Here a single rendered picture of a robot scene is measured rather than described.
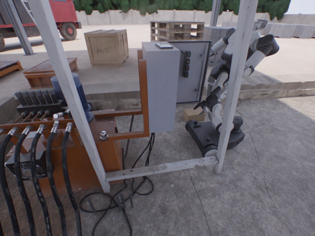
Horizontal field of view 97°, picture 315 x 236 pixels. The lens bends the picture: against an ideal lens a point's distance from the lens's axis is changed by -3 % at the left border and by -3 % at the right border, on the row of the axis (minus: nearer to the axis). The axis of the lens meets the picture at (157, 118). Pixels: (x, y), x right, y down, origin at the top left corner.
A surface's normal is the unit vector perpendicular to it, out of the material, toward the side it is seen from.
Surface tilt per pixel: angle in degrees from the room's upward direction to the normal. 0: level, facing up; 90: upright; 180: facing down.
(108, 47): 90
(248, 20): 93
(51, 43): 93
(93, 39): 90
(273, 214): 0
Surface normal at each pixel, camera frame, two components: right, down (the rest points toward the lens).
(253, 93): 0.12, 0.64
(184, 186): 0.00, -0.82
